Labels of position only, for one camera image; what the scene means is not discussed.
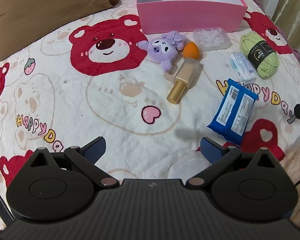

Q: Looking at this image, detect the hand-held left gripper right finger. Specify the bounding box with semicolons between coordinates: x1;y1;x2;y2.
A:
186;137;284;188

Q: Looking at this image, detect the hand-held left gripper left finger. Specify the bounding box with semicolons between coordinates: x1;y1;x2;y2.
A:
27;136;120;188

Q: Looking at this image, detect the blue wet wipe packet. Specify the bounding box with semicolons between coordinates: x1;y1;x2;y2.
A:
206;78;259;147

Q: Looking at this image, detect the white tissue packet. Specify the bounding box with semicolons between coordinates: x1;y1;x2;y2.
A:
228;51;257;85

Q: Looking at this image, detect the foundation bottle with gold cap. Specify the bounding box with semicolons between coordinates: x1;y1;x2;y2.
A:
167;57;203;105

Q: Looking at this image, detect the green yarn ball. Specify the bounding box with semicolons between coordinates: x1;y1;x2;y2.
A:
241;30;280;80

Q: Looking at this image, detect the orange makeup sponge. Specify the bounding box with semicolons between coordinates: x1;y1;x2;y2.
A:
182;42;202;61

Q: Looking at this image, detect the purple plush toy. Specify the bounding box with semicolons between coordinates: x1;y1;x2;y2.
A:
136;31;188;73

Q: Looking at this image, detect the pink cardboard box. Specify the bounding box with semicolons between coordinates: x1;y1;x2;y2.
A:
136;0;248;35

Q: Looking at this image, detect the bear printed blanket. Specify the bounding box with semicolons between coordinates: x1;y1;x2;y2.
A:
0;0;300;230

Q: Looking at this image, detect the beige fluffy clothing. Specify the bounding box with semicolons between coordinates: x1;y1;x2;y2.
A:
280;144;300;183

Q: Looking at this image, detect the beige curtain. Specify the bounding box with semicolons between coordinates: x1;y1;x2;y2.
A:
245;0;300;63

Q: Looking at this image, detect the clear plastic box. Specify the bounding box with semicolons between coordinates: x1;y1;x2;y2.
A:
193;27;231;51

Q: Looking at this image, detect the black phone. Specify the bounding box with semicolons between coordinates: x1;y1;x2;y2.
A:
0;191;15;227

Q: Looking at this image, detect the purple cloth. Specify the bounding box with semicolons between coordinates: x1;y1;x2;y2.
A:
244;0;268;13

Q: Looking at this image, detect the brown pillow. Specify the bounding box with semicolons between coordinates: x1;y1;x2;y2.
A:
0;0;120;61

